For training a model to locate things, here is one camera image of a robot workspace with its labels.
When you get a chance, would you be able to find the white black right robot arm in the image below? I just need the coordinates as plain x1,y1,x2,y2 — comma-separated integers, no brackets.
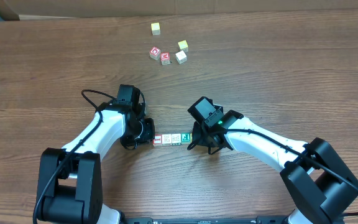
188,96,358,223

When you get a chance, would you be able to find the red G letter block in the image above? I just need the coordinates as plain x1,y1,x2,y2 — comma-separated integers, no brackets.
149,47,161,60

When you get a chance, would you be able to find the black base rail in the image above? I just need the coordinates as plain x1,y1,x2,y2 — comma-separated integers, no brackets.
116,210,345,224

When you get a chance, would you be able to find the red I letter block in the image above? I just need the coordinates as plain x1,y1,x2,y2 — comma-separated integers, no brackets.
153,134,162,147

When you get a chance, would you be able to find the red M letter block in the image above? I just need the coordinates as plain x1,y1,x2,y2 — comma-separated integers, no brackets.
160,52,171,65

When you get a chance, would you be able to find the yellow G letter block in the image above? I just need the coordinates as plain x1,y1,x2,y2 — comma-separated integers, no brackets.
178,40,189,52

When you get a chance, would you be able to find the wooden block red side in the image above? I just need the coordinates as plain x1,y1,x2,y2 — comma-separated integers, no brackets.
162,134,172,146

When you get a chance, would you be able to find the wooden number 3 block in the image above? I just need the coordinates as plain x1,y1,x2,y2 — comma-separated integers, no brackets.
175,50,187,64

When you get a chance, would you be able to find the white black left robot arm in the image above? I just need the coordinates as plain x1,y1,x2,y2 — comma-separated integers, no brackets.
32,85,155,224

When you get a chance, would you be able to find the green F letter block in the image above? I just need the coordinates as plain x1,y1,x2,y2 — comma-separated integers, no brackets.
181,133,191,144

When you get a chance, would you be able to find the green B letter block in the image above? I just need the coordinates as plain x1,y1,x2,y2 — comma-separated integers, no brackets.
171,133,181,145

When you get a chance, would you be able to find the far yellow letter block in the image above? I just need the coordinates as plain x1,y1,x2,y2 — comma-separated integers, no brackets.
150,22,161,35

